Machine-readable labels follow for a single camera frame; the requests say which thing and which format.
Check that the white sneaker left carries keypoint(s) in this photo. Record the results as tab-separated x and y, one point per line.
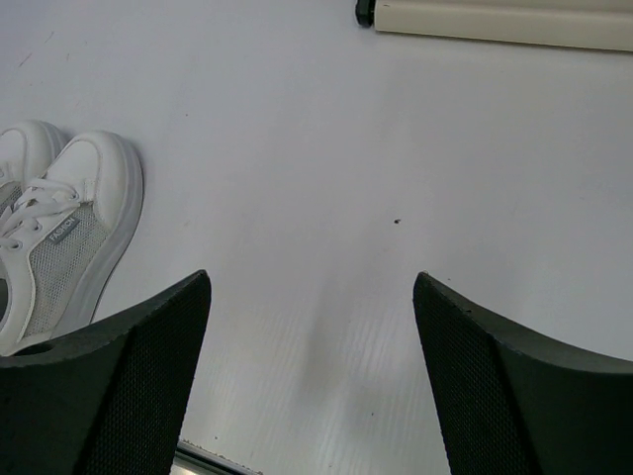
25	143

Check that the white sneaker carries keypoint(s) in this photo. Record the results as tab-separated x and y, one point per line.
56	292
25	143

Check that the white sneaker right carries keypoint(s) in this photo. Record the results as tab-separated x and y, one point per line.
56	292

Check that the aluminium mounting rail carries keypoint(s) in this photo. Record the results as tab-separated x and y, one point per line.
192	459

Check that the beige three-tier shoe shelf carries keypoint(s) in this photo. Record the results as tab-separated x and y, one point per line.
585	24

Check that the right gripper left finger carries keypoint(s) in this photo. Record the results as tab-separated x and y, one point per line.
109	398

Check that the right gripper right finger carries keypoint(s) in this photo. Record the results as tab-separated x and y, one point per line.
511	400

